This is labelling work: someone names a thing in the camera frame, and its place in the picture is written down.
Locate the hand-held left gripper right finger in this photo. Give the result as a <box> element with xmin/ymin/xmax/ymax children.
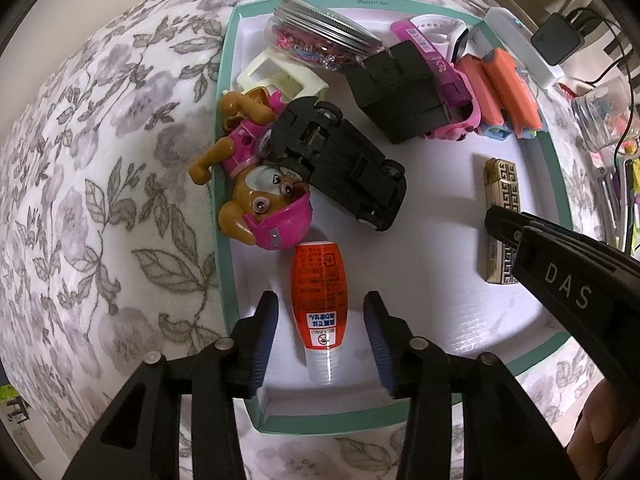
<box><xmin>363</xmin><ymin>291</ymin><xmax>581</xmax><ymax>480</ymax></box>

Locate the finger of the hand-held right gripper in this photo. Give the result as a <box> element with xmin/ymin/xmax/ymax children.
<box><xmin>484</xmin><ymin>204</ymin><xmax>540</xmax><ymax>251</ymax></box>

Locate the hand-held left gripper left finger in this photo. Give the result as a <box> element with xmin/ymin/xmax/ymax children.
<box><xmin>62</xmin><ymin>291</ymin><xmax>280</xmax><ymax>480</ymax></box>

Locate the gold patterned lighter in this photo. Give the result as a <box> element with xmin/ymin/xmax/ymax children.
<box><xmin>482</xmin><ymin>156</ymin><xmax>523</xmax><ymax>286</ymax></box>

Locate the teal cardboard box lid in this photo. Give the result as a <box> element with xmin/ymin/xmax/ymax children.
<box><xmin>212</xmin><ymin>0</ymin><xmax>573</xmax><ymax>433</ymax></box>

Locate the orange glue bottle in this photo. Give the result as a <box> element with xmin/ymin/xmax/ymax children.
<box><xmin>291</xmin><ymin>241</ymin><xmax>351</xmax><ymax>386</ymax></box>

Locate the orange blue plastic case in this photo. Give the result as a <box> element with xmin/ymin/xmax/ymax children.
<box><xmin>482</xmin><ymin>47</ymin><xmax>543</xmax><ymax>140</ymax></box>
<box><xmin>457</xmin><ymin>55</ymin><xmax>506</xmax><ymax>137</ymax></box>

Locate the small black box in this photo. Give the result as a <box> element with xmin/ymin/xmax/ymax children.
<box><xmin>345</xmin><ymin>40</ymin><xmax>451</xmax><ymax>145</ymax></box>

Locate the black toy car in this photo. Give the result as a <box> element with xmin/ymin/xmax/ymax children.
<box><xmin>270</xmin><ymin>97</ymin><xmax>407</xmax><ymax>232</ymax></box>

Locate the brown dog toy pink outfit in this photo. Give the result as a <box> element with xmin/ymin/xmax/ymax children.
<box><xmin>189</xmin><ymin>87</ymin><xmax>313</xmax><ymax>252</ymax></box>

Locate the cream hair claw clip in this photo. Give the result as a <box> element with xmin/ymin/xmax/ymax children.
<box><xmin>235</xmin><ymin>50</ymin><xmax>328</xmax><ymax>103</ymax></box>

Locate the person's right hand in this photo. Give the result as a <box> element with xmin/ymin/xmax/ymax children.
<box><xmin>575</xmin><ymin>377</ymin><xmax>640</xmax><ymax>480</ymax></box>

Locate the bundle of coloured pens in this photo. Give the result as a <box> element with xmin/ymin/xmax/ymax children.
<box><xmin>595</xmin><ymin>150</ymin><xmax>640</xmax><ymax>256</ymax></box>

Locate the clear glass jar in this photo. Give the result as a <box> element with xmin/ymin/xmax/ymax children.
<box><xmin>571</xmin><ymin>77</ymin><xmax>636</xmax><ymax>153</ymax></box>

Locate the white power strip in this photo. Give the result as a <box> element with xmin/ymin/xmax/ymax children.
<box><xmin>482</xmin><ymin>7</ymin><xmax>566</xmax><ymax>91</ymax></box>

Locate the black power adapter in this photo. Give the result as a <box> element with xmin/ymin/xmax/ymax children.
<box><xmin>531</xmin><ymin>12</ymin><xmax>586</xmax><ymax>67</ymax></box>

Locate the green printed box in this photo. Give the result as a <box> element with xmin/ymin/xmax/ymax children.
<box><xmin>0</xmin><ymin>385</ymin><xmax>28</xmax><ymax>426</ymax></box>

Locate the black cable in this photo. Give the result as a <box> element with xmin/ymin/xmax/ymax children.
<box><xmin>565</xmin><ymin>7</ymin><xmax>640</xmax><ymax>86</ymax></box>

